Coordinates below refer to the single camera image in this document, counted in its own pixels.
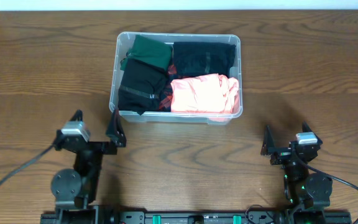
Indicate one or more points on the navy garment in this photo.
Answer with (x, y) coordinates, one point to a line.
(192, 59)

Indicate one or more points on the dark green garment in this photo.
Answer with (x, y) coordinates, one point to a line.
(149, 51)

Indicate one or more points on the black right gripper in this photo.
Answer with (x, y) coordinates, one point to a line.
(282, 154)

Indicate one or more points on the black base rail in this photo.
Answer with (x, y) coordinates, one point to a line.
(253, 216)

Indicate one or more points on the red navy plaid shirt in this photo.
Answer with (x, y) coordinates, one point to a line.
(167, 93)

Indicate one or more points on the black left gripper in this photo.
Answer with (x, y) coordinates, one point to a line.
(114, 127)

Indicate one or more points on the salmon pink garment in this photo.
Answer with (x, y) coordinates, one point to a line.
(213, 97)

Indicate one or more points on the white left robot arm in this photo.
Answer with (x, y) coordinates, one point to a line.
(75, 189)

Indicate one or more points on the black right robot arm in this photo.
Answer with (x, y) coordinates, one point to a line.
(308, 193)

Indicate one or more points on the black garment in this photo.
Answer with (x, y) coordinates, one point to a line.
(140, 87)

